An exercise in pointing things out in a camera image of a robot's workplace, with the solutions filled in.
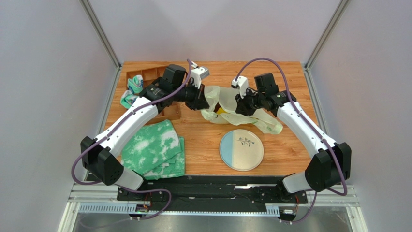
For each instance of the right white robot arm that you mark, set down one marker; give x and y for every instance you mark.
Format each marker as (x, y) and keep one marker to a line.
(330, 161)

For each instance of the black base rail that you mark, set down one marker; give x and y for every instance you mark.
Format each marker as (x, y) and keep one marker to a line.
(213, 193)

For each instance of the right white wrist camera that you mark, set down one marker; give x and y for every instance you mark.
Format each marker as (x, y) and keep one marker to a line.
(241, 84)

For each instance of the green white tie-dye cloth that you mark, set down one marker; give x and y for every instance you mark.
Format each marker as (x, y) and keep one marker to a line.
(156, 152)

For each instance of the aluminium frame post left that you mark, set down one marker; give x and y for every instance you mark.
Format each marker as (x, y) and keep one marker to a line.
(87, 6)

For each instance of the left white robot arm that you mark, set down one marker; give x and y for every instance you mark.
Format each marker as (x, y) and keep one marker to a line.
(175, 84)

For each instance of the avocado print plastic bag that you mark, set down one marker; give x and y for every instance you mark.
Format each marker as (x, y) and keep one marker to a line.
(224, 97)

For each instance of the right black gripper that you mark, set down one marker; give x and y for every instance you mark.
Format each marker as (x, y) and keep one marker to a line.
(244, 106)

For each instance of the blue cream ceramic plate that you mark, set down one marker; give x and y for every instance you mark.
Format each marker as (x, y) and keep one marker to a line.
(241, 150)

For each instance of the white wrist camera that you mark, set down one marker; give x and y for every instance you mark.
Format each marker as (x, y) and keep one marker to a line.
(241, 84)
(198, 73)

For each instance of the aluminium frame post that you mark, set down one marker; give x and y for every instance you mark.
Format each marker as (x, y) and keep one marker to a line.
(87, 6)
(336, 16)

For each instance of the yellow fake lemon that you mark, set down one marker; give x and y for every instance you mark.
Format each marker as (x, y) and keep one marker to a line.
(220, 111)

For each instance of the aluminium frame post right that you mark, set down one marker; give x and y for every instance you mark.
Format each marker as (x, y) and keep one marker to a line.
(336, 16)

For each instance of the wooden compartment tray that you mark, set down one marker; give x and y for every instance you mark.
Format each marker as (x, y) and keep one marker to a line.
(149, 75)

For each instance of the teal white rolled sock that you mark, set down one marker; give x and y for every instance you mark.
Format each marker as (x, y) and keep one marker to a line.
(135, 84)

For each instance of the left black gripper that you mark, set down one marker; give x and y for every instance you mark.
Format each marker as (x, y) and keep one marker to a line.
(198, 102)

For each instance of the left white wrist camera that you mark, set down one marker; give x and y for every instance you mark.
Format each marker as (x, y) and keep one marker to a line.
(198, 73)

